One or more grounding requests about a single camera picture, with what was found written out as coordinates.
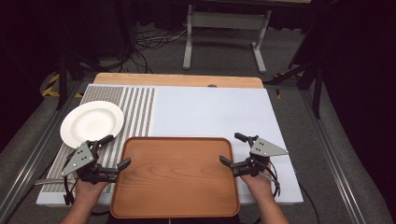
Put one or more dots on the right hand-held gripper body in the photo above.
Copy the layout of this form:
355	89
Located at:
266	149

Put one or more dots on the aluminium floor rail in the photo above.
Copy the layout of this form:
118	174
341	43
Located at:
29	152
333	158

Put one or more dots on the silver metal bar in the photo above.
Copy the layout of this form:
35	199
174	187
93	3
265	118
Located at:
51	181

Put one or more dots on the grey striped mat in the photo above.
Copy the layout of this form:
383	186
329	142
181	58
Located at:
137	109

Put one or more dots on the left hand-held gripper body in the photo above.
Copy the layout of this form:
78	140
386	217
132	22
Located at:
79	158

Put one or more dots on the person's right hand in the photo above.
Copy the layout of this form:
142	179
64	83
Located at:
260	186

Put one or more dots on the striped white table mat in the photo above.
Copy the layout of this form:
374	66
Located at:
211	115

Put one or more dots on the white metal desk frame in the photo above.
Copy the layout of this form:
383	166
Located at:
229	21

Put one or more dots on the black curtain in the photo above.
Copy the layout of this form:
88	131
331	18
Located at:
364	77
28	40

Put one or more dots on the white plate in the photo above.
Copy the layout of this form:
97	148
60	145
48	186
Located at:
90	123

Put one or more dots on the black tripod stand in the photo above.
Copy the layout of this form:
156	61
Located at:
316	71
63	77

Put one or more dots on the person's dark clothing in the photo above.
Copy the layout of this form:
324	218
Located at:
140	221

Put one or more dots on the brown wooden tray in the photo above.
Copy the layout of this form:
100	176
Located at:
176	177

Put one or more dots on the person's left hand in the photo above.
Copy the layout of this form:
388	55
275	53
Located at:
88	191

